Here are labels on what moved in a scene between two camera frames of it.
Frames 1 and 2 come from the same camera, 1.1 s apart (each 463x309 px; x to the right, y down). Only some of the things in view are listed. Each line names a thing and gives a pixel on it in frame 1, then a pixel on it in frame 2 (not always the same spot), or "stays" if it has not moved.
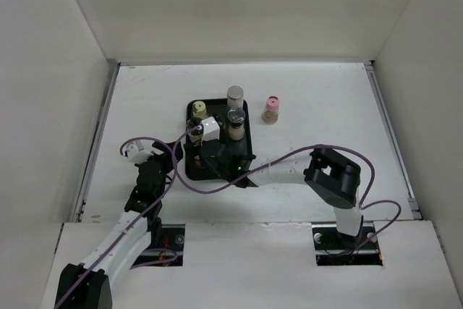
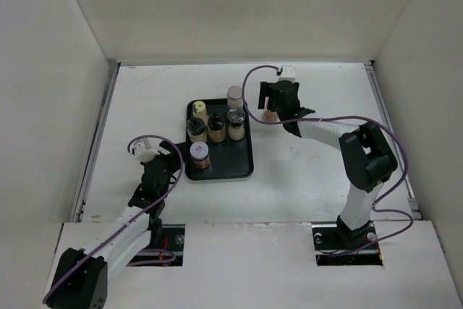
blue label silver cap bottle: x=235 y=97 stays
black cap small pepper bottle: x=222 y=127 stays
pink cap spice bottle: x=270 y=112 stays
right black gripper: x=193 y=151 -> x=267 y=90
